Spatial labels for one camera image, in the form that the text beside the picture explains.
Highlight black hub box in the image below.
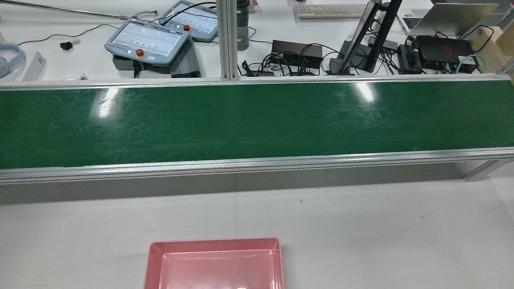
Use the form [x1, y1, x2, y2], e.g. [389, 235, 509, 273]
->
[271, 39, 324, 69]

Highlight finned grey metal box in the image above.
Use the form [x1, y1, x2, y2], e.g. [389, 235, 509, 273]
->
[170, 37, 202, 78]

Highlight pink plastic box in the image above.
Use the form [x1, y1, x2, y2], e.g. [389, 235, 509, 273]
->
[143, 237, 285, 289]

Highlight dark grey metal box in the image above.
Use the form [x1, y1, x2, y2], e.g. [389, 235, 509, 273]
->
[112, 53, 173, 75]

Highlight white cardboard box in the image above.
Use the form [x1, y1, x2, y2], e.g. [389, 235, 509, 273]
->
[22, 51, 47, 81]

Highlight brown cardboard box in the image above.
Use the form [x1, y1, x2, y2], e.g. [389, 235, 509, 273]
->
[469, 26, 514, 73]

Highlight green belt conveyor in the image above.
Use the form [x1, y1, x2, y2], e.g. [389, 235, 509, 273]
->
[0, 74, 514, 186]

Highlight grey water bottle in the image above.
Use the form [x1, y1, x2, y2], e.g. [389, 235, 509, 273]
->
[237, 0, 251, 51]

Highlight grey-blue teach pendant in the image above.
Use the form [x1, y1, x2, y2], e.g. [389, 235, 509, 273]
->
[104, 19, 190, 66]
[158, 0, 220, 43]

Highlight dark grey Huawei monitor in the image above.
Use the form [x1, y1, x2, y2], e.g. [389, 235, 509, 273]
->
[339, 0, 382, 75]

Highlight white computer keyboard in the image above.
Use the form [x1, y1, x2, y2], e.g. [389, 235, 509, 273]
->
[294, 3, 368, 20]

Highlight black adapter block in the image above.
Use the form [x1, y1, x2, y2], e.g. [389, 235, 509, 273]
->
[398, 44, 423, 75]

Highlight black mini computer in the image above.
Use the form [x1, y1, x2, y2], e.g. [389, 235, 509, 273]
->
[414, 35, 477, 67]

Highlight silver laptop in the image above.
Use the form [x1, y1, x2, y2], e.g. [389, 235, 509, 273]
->
[396, 3, 501, 37]

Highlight long metal rod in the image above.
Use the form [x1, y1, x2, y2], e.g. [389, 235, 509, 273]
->
[0, 0, 158, 21]

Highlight light blue headphones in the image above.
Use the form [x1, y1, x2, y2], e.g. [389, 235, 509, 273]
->
[0, 43, 25, 79]

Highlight aluminium frame post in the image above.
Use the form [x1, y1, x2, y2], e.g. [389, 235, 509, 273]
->
[216, 0, 240, 81]

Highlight thick black pendant cable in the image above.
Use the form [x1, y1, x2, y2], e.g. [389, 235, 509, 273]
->
[153, 2, 217, 25]

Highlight thin black cable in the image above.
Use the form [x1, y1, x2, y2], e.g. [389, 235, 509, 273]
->
[17, 23, 122, 47]

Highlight teal cable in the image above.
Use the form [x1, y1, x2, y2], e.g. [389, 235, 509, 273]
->
[456, 54, 488, 75]

